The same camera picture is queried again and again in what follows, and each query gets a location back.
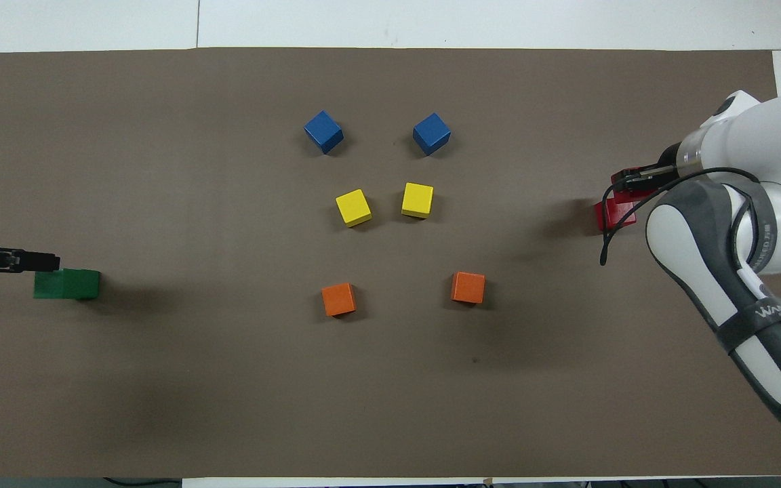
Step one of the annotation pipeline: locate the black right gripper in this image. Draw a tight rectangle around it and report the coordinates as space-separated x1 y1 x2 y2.
610 144 686 194

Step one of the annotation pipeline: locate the red wooden cube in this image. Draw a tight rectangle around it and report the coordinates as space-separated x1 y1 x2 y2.
594 195 637 235
609 167 657 204

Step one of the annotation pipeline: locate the orange wooden cube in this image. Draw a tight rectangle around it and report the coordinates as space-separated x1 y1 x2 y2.
451 272 486 304
321 283 357 317

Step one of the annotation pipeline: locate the blue wooden cube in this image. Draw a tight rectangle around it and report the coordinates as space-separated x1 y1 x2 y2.
304 110 344 155
412 113 452 157

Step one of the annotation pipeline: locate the yellow wooden cube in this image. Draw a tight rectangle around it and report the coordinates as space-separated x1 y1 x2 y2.
401 182 434 219
335 189 373 228

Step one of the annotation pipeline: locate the brown table mat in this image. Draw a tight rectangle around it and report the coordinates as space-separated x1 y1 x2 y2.
0 46 781 479

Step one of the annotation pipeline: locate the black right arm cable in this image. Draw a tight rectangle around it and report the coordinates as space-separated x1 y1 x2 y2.
599 166 764 266

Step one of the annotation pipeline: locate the black floor cable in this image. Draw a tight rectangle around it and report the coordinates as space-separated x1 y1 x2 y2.
102 477 182 487

